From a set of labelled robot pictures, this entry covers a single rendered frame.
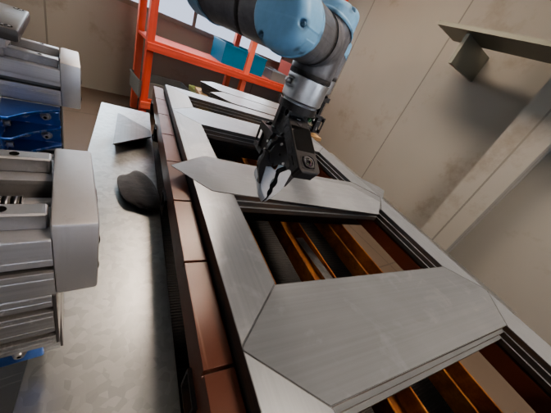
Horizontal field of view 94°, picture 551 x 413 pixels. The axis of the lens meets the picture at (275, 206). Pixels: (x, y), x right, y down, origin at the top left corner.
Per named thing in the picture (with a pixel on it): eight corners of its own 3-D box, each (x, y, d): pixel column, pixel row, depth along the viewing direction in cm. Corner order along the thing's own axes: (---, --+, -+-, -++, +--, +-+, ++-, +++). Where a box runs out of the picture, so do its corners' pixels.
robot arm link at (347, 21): (307, -17, 36) (326, 4, 43) (279, 65, 42) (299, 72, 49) (357, 0, 34) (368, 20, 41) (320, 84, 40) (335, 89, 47)
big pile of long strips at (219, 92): (296, 117, 205) (299, 110, 202) (321, 138, 177) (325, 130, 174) (195, 86, 163) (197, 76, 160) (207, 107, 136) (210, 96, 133)
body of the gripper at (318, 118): (300, 130, 82) (316, 93, 76) (289, 120, 88) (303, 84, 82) (318, 136, 86) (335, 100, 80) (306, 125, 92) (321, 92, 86)
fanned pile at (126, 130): (147, 120, 122) (148, 111, 120) (152, 160, 94) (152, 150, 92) (117, 113, 115) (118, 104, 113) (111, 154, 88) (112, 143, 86)
